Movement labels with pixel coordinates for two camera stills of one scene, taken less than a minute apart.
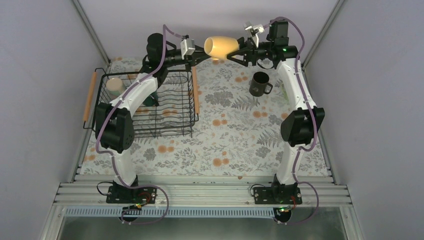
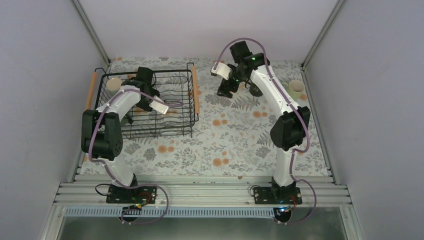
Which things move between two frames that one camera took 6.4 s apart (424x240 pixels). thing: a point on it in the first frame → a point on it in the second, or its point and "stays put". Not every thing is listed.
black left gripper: (188, 58) → (144, 107)
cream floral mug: (115, 87) stays put
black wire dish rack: (169, 108) stays put
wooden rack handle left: (90, 96) stays put
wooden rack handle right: (196, 91) stays put
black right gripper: (249, 52) → (226, 93)
